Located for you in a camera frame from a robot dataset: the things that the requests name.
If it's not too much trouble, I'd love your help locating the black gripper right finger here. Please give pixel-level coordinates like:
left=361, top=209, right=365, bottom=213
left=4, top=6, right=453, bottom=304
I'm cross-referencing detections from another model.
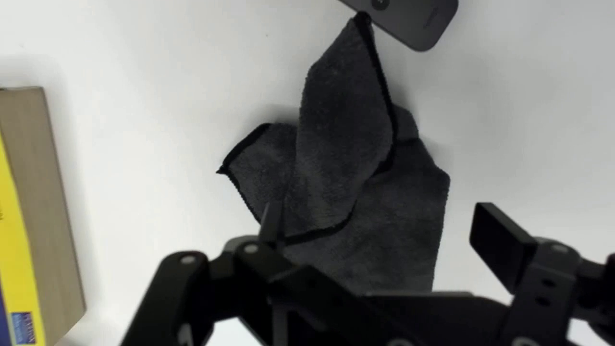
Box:
left=467, top=200, right=548, bottom=298

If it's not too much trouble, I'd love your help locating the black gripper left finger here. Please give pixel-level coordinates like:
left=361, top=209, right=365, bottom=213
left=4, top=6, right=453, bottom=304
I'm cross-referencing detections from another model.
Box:
left=257, top=200, right=288, bottom=250

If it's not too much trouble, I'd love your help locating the dark grey towel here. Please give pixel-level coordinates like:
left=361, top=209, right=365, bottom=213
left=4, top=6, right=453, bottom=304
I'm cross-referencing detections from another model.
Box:
left=215, top=12, right=452, bottom=298

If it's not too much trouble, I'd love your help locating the blue and yellow book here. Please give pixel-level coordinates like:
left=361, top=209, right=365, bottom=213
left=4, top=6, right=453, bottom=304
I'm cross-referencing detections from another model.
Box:
left=0, top=86, right=88, bottom=346

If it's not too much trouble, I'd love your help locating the black phone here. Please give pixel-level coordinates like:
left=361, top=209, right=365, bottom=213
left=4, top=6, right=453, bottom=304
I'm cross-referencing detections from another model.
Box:
left=338, top=0, right=461, bottom=54

